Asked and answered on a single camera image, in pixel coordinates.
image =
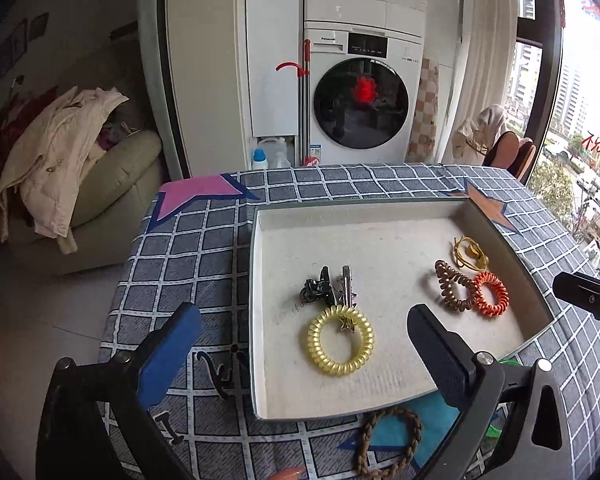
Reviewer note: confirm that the beige sofa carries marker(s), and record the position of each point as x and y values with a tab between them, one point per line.
125	170

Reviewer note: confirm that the black hair claw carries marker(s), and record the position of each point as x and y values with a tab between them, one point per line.
317	287

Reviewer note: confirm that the silver metal hair clip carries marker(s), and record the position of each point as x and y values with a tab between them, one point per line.
345	285

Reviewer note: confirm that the cream jacket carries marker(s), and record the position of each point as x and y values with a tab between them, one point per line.
55	160

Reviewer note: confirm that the green translucent bangle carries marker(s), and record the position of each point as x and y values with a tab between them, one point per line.
492	431

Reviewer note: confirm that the white washing machine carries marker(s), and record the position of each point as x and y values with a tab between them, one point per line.
410	125

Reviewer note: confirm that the checkered panel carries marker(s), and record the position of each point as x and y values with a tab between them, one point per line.
424	110

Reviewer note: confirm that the grey tray box white inside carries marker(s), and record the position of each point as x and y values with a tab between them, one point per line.
380	250

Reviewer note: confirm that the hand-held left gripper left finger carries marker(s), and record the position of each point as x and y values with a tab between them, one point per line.
170	355

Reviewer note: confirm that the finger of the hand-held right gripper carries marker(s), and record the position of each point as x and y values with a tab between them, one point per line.
590	297

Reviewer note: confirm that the brown chair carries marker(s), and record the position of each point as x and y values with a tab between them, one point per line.
502	150
526	160

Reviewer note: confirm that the white detergent bottle blue cap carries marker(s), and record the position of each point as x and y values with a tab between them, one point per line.
265	155

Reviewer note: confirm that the pile of red clothing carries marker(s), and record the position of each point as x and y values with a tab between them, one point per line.
5	130

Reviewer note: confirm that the small picture frame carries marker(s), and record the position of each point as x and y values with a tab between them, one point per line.
38	24

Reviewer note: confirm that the beige cloth on chair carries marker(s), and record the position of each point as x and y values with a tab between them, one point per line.
480	130

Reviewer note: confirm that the large picture frame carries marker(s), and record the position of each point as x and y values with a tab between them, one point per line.
14	45

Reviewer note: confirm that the grey checked tablecloth with stars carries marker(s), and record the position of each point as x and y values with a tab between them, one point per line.
195	260

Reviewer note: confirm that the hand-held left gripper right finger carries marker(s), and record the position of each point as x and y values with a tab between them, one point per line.
435	355

